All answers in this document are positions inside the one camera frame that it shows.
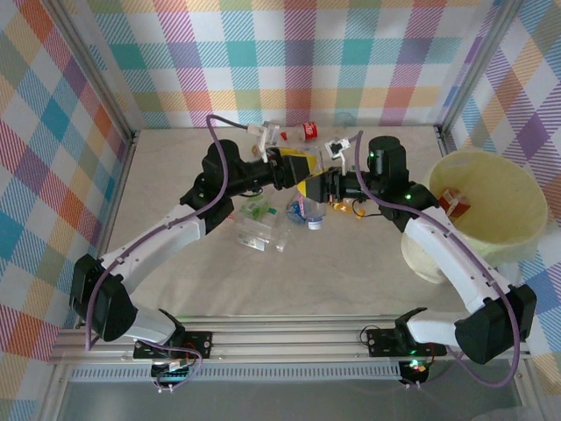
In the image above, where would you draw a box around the clear bottle blue label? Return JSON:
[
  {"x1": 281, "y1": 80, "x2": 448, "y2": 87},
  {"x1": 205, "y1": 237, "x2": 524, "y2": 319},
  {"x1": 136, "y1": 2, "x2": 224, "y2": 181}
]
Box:
[{"x1": 285, "y1": 196, "x2": 329, "y2": 232}]

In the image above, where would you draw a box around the orange juice bottle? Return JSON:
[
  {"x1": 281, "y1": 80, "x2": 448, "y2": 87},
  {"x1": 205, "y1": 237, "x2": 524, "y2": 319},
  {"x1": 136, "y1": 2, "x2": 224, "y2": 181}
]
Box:
[{"x1": 330, "y1": 197, "x2": 366, "y2": 219}]

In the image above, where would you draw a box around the cream plastic bin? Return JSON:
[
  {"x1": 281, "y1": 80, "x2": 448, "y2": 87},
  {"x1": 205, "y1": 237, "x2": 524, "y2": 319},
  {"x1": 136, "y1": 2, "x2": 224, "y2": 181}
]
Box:
[{"x1": 401, "y1": 147, "x2": 549, "y2": 284}]

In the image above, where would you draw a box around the red label cola bottle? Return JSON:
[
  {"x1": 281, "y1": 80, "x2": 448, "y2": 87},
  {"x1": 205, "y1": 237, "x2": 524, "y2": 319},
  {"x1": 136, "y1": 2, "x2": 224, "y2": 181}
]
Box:
[{"x1": 279, "y1": 121, "x2": 320, "y2": 145}]

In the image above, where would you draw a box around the clear crumpled plastic bottle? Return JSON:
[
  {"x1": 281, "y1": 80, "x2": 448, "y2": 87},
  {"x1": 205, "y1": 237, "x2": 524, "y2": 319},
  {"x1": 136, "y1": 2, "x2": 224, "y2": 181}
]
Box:
[{"x1": 333, "y1": 110, "x2": 359, "y2": 129}]

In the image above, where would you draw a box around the brown drink bottle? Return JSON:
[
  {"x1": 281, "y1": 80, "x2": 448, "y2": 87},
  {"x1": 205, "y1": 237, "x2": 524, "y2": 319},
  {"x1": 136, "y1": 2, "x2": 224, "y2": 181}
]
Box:
[{"x1": 437, "y1": 188, "x2": 472, "y2": 219}]

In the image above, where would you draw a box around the right control board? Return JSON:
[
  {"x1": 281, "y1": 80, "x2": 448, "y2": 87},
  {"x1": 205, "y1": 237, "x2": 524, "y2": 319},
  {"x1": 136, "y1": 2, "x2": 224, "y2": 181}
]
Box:
[{"x1": 401, "y1": 357, "x2": 433, "y2": 389}]

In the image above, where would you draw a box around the control board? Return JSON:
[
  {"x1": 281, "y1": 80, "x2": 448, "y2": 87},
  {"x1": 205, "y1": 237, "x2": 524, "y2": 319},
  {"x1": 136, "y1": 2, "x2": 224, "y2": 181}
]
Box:
[
  {"x1": 150, "y1": 360, "x2": 196, "y2": 394},
  {"x1": 401, "y1": 357, "x2": 433, "y2": 389}
]

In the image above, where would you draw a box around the left control board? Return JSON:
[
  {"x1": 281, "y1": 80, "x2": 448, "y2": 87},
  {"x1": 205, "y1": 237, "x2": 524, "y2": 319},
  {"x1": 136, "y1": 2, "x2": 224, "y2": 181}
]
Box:
[{"x1": 150, "y1": 360, "x2": 196, "y2": 394}]

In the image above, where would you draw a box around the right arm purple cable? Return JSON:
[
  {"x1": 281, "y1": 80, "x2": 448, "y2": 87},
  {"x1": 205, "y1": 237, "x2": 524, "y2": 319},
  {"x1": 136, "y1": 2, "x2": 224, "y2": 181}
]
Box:
[{"x1": 353, "y1": 130, "x2": 522, "y2": 389}]

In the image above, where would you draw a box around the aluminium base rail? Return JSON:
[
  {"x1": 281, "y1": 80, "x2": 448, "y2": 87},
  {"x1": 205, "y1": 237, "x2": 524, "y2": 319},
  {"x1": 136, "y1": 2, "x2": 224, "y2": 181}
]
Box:
[{"x1": 46, "y1": 313, "x2": 534, "y2": 366}]

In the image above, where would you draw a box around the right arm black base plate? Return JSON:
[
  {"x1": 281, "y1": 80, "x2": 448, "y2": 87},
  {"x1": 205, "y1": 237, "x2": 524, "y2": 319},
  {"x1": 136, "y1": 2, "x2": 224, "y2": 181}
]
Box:
[{"x1": 366, "y1": 326, "x2": 448, "y2": 357}]

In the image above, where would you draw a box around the aluminium side rail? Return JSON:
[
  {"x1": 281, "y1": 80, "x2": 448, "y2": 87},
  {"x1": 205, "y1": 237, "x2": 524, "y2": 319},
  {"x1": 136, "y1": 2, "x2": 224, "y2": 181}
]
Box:
[{"x1": 77, "y1": 131, "x2": 141, "y2": 329}]

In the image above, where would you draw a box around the aluminium frame post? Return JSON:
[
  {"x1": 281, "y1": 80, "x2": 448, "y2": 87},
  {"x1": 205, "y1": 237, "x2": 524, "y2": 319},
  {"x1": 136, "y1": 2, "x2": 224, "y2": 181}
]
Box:
[
  {"x1": 43, "y1": 0, "x2": 144, "y2": 141},
  {"x1": 432, "y1": 0, "x2": 526, "y2": 135}
]

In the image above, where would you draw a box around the grey slotted cable duct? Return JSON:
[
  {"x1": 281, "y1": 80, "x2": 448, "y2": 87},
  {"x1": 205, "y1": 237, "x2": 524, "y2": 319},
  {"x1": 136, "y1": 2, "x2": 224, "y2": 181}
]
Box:
[{"x1": 69, "y1": 365, "x2": 403, "y2": 383}]

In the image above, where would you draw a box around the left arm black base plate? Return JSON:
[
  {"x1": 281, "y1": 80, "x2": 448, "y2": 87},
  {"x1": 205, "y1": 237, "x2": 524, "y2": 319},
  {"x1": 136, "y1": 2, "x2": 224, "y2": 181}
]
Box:
[{"x1": 132, "y1": 329, "x2": 215, "y2": 361}]

